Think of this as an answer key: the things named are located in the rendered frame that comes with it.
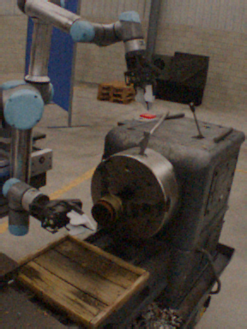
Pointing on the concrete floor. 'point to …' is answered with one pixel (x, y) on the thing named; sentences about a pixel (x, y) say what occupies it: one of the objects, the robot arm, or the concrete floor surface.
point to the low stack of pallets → (116, 92)
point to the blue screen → (58, 62)
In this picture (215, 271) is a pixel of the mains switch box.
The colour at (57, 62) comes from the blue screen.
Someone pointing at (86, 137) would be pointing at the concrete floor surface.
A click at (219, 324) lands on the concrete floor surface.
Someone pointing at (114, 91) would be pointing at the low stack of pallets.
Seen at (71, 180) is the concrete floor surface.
